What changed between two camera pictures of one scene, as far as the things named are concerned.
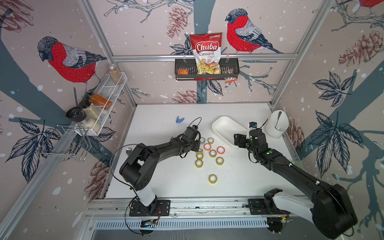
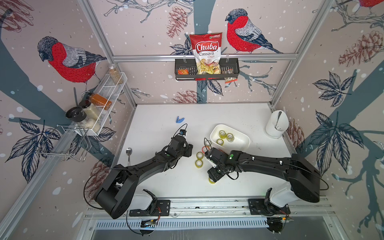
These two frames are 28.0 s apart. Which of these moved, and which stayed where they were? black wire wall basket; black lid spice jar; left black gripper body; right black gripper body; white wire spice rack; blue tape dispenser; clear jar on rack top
Moved: left black gripper body; right black gripper body
Stayed: white wire spice rack; blue tape dispenser; black wire wall basket; black lid spice jar; clear jar on rack top
